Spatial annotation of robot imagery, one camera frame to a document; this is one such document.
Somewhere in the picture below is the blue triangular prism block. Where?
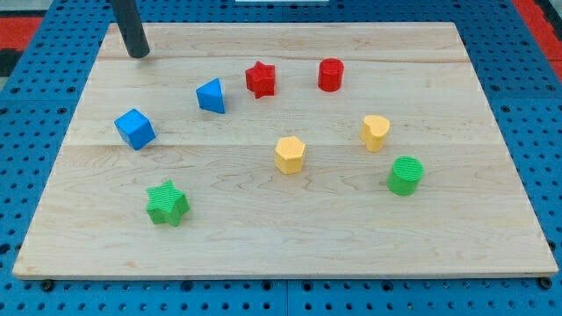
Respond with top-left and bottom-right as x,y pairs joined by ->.
196,78 -> 226,114

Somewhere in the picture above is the light wooden board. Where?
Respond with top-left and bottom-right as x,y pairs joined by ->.
13,22 -> 558,280

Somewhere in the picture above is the blue cube block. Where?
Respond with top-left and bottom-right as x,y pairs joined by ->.
114,109 -> 155,150

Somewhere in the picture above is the red cylinder block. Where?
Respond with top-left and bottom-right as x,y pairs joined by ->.
318,58 -> 344,92

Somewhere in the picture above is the yellow heart block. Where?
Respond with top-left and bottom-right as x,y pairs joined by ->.
360,115 -> 391,153

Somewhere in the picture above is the green star block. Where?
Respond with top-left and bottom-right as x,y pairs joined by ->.
146,180 -> 190,226

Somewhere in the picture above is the black cylindrical pointer rod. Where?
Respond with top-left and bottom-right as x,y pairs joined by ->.
110,0 -> 150,58

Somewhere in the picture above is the yellow hexagon block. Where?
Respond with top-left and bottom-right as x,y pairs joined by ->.
275,136 -> 306,175

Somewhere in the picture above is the red star block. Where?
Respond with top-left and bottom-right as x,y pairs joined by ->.
245,61 -> 276,98

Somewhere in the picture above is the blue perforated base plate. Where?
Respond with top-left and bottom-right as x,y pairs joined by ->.
1,0 -> 561,315

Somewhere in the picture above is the green cylinder block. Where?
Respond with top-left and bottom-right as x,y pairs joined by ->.
386,155 -> 424,196

